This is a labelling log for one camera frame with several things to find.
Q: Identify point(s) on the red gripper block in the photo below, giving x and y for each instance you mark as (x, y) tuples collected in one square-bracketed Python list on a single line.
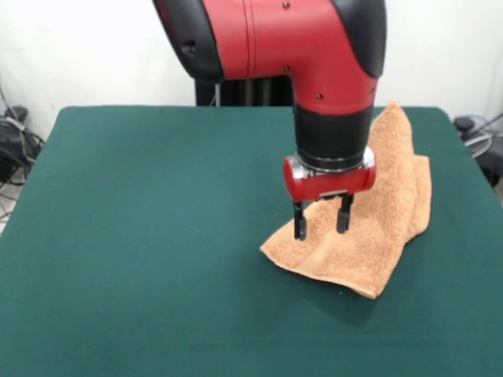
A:
[(334, 184)]

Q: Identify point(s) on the orange terry towel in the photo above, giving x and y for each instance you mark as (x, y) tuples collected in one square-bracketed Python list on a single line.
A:
[(373, 243)]

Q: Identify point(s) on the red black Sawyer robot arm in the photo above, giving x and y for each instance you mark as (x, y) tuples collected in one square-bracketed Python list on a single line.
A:
[(275, 39)]

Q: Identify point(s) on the dark green table cloth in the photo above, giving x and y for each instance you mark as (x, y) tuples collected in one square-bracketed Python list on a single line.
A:
[(137, 216)]

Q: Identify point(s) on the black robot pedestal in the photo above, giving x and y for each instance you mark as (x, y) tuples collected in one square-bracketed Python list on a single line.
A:
[(243, 92)]

